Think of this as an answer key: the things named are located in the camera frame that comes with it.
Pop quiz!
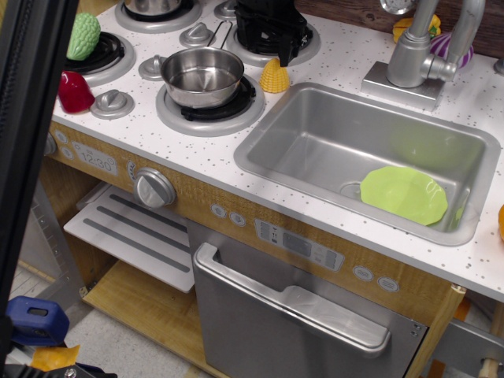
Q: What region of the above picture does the grey toy sink basin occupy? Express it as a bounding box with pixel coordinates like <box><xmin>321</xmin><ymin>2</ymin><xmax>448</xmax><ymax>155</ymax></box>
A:
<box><xmin>234</xmin><ymin>83</ymin><xmax>501</xmax><ymax>246</ymax></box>

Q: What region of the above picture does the black metal frame post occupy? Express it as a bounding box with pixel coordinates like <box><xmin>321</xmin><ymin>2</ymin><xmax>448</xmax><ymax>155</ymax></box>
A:
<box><xmin>0</xmin><ymin>0</ymin><xmax>81</xmax><ymax>316</ymax></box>

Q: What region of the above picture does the grey stove knob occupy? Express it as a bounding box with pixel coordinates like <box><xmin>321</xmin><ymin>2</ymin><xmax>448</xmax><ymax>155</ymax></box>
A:
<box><xmin>90</xmin><ymin>90</ymin><xmax>135</xmax><ymax>120</ymax></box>
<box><xmin>213</xmin><ymin>0</ymin><xmax>237</xmax><ymax>20</ymax></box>
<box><xmin>138</xmin><ymin>54</ymin><xmax>166</xmax><ymax>81</ymax></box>
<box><xmin>179</xmin><ymin>22</ymin><xmax>215</xmax><ymax>48</ymax></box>

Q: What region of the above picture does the steel pot at back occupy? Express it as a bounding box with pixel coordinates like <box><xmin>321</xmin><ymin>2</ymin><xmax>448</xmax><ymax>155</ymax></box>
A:
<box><xmin>124</xmin><ymin>0</ymin><xmax>181</xmax><ymax>17</ymax></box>

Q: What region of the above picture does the green toy bitter gourd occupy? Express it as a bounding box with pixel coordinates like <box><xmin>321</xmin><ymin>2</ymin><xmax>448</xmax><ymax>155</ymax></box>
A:
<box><xmin>66</xmin><ymin>13</ymin><xmax>101</xmax><ymax>61</ymax></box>

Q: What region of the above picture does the front right stove burner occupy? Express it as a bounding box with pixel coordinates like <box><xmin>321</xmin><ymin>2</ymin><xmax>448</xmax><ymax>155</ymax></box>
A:
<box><xmin>156</xmin><ymin>76</ymin><xmax>265</xmax><ymax>137</ymax></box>

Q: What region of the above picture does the silver dishwasher door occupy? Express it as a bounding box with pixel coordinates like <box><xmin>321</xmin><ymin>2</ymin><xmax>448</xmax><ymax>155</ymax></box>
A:
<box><xmin>190</xmin><ymin>224</ymin><xmax>426</xmax><ymax>377</ymax></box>

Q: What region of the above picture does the red toy pepper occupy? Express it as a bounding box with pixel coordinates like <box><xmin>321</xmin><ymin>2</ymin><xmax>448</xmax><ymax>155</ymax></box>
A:
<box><xmin>57</xmin><ymin>71</ymin><xmax>95</xmax><ymax>113</ymax></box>

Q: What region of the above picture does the small grey side knob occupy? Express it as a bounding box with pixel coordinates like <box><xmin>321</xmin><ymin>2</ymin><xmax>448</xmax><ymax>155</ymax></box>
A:
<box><xmin>43</xmin><ymin>133</ymin><xmax>58</xmax><ymax>156</ymax></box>

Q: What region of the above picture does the front left stove burner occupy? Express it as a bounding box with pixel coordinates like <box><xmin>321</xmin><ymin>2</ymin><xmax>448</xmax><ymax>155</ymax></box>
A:
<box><xmin>64</xmin><ymin>31</ymin><xmax>136</xmax><ymax>87</ymax></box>

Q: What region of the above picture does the silver strainer at back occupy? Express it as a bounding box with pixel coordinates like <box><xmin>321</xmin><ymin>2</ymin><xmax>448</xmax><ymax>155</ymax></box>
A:
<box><xmin>380</xmin><ymin>0</ymin><xmax>417</xmax><ymax>15</ymax></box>

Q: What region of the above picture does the grey stove knob top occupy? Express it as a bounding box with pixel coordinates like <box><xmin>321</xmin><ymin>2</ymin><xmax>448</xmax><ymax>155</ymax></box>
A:
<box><xmin>213</xmin><ymin>0</ymin><xmax>237</xmax><ymax>20</ymax></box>

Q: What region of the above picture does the stove burner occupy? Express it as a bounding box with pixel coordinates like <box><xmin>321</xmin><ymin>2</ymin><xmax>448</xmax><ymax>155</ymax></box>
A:
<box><xmin>225</xmin><ymin>24</ymin><xmax>321</xmax><ymax>67</ymax></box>
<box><xmin>156</xmin><ymin>76</ymin><xmax>265</xmax><ymax>137</ymax></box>
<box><xmin>114</xmin><ymin>1</ymin><xmax>202</xmax><ymax>34</ymax></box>
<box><xmin>64</xmin><ymin>31</ymin><xmax>136</xmax><ymax>87</ymax></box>

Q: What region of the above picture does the silver toy faucet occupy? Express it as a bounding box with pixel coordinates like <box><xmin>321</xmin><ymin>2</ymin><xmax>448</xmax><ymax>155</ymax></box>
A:
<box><xmin>361</xmin><ymin>0</ymin><xmax>485</xmax><ymax>111</ymax></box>

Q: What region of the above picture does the grey stove knob front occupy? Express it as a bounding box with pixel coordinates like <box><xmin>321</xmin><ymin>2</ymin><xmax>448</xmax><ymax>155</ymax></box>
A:
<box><xmin>90</xmin><ymin>90</ymin><xmax>135</xmax><ymax>120</ymax></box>

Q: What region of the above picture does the small steel pan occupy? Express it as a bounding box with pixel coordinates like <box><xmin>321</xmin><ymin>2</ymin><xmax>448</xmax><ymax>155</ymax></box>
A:
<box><xmin>160</xmin><ymin>20</ymin><xmax>246</xmax><ymax>109</ymax></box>

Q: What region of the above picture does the yellow toy bell pepper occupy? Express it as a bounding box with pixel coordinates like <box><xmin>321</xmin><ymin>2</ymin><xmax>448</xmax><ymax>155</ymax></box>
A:
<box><xmin>392</xmin><ymin>15</ymin><xmax>441</xmax><ymax>43</ymax></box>

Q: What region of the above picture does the light green plastic plate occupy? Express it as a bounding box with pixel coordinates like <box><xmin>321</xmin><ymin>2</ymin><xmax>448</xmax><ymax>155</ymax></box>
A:
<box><xmin>360</xmin><ymin>166</ymin><xmax>448</xmax><ymax>226</ymax></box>

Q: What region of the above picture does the back right stove burner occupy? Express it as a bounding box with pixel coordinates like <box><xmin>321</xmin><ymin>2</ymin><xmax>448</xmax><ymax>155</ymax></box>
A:
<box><xmin>225</xmin><ymin>24</ymin><xmax>321</xmax><ymax>67</ymax></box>

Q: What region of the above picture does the back left stove burner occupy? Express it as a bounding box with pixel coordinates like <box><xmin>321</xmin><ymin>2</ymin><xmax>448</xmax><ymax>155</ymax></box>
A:
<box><xmin>114</xmin><ymin>1</ymin><xmax>202</xmax><ymax>34</ymax></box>

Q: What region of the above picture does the grey stove knob upper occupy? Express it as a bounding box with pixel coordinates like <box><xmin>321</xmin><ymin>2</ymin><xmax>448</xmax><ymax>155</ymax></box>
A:
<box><xmin>179</xmin><ymin>22</ymin><xmax>215</xmax><ymax>48</ymax></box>

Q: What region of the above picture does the yellow toy corn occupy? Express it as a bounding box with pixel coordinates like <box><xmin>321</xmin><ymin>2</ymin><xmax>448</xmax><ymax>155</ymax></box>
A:
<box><xmin>259</xmin><ymin>58</ymin><xmax>291</xmax><ymax>94</ymax></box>

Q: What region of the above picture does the blue clamp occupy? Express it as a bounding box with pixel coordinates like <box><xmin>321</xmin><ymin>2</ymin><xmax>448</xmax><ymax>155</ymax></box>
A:
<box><xmin>6</xmin><ymin>296</ymin><xmax>70</xmax><ymax>347</ymax></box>

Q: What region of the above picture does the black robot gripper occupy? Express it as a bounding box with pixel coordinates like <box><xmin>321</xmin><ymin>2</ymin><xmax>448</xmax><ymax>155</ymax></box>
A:
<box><xmin>235</xmin><ymin>1</ymin><xmax>309</xmax><ymax>67</ymax></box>

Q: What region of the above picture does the grey stove knob middle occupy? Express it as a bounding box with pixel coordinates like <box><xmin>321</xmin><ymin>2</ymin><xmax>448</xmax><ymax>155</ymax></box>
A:
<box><xmin>138</xmin><ymin>54</ymin><xmax>166</xmax><ymax>81</ymax></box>

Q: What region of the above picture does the large silver oven dial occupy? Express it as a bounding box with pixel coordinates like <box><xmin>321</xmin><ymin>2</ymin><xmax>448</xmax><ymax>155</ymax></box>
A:
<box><xmin>133</xmin><ymin>167</ymin><xmax>176</xmax><ymax>209</ymax></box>

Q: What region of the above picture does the white oven rack shelf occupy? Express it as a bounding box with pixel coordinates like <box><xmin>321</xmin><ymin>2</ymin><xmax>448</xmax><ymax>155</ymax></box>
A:
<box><xmin>64</xmin><ymin>183</ymin><xmax>195</xmax><ymax>293</ymax></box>

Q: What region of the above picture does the orange toy at edge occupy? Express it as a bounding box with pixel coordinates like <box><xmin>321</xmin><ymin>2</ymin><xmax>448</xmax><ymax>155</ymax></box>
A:
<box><xmin>498</xmin><ymin>205</ymin><xmax>504</xmax><ymax>241</ymax></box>

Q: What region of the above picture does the purple toy onion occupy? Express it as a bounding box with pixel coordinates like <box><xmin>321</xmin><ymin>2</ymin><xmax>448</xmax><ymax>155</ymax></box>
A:
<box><xmin>428</xmin><ymin>31</ymin><xmax>475</xmax><ymax>70</ymax></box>

